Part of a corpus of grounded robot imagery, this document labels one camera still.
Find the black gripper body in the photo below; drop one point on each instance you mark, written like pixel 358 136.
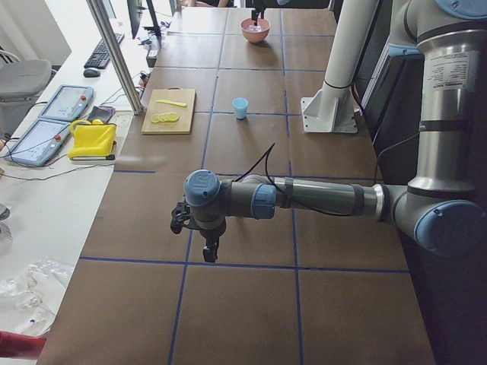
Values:
pixel 259 9
pixel 209 234

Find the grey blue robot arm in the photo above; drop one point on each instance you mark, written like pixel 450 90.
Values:
pixel 435 208

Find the light blue plastic cup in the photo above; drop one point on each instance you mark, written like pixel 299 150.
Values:
pixel 240 106

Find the pink bowl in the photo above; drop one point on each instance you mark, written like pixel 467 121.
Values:
pixel 255 33

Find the bamboo cutting board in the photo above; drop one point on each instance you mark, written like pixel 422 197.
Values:
pixel 181 127

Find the yellow plastic knife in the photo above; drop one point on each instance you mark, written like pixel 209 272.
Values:
pixel 173 103

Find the yellow bag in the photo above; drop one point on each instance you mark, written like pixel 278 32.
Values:
pixel 93 140

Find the black keyboard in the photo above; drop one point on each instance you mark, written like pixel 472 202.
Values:
pixel 99 58

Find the dark grey pouch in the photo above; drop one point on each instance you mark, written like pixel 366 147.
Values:
pixel 102 113

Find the black computer mouse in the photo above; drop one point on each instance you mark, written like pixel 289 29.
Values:
pixel 91 73

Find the clear plastic bags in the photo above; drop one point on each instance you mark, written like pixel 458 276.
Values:
pixel 31 300

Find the upper teach pendant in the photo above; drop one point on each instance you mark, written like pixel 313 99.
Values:
pixel 67 103

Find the teach pendant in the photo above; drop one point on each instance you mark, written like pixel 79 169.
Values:
pixel 67 103
pixel 39 143

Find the lower teach pendant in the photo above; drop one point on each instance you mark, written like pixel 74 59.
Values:
pixel 39 143

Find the grey office chair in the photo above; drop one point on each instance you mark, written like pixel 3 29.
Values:
pixel 21 84

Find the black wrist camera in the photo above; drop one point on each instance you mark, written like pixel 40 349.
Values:
pixel 181 217

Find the white camera mast with base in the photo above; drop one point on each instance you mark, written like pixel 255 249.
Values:
pixel 331 110

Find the aluminium frame post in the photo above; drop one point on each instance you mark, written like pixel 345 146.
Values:
pixel 102 21

